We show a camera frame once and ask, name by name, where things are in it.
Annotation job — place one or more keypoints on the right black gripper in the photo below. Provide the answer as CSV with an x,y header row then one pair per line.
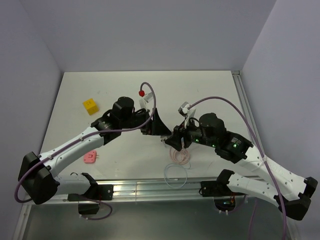
x,y
174,140

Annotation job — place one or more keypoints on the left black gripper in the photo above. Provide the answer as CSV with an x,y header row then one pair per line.
x,y
155,127

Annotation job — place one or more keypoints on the white charger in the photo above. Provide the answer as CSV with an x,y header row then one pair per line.
x,y
163,139

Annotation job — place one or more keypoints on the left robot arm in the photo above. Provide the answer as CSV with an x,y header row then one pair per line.
x,y
40,175

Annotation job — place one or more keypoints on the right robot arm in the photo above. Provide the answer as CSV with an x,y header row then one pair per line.
x,y
282,188

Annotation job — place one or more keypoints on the pink flat plug adapter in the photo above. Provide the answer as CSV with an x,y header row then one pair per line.
x,y
90,157

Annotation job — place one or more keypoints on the yellow cube socket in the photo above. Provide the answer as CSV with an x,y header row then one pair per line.
x,y
90,106

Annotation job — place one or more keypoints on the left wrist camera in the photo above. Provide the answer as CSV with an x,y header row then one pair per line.
x,y
145,98

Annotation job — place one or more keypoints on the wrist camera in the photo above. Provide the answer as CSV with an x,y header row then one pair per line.
x,y
187,112
145,98

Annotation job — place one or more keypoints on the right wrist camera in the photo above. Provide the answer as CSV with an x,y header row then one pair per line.
x,y
187,112

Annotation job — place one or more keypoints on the aluminium front rail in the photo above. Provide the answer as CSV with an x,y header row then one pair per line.
x,y
131,190

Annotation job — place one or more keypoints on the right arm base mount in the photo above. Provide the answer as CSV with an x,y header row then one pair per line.
x,y
224,199

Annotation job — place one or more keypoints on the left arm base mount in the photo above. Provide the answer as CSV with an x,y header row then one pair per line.
x,y
100,192

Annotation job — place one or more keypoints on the aluminium side rail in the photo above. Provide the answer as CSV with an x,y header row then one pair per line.
x,y
246,107

